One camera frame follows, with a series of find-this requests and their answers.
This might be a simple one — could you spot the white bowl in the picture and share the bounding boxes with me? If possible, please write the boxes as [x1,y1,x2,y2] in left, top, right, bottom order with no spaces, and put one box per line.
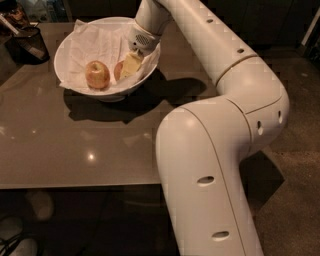
[53,16,163,103]

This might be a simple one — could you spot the red apple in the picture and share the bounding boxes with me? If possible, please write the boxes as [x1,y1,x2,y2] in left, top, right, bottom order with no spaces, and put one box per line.
[114,61,124,81]

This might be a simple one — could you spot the left red-yellow apple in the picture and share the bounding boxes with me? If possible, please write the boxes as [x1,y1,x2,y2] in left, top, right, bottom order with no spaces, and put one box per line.
[85,61,110,90]

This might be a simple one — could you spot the white paper liner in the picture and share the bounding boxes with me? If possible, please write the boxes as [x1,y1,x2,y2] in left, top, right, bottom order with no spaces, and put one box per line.
[59,18,161,95]

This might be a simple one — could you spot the white shoe under table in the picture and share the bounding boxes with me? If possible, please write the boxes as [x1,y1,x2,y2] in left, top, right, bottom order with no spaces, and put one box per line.
[26,190,54,221]

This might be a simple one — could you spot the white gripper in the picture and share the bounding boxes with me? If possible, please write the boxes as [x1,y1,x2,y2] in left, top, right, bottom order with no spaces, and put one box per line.
[120,22,160,79]

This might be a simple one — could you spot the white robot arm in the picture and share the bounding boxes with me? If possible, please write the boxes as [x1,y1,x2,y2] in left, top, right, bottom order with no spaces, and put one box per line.
[129,0,289,256]

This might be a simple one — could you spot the black mesh pen holder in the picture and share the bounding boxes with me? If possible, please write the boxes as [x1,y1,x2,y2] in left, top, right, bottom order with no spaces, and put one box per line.
[5,27,50,65]

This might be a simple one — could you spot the black cables on floor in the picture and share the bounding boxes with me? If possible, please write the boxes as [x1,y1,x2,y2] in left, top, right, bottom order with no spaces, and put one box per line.
[0,231,46,256]

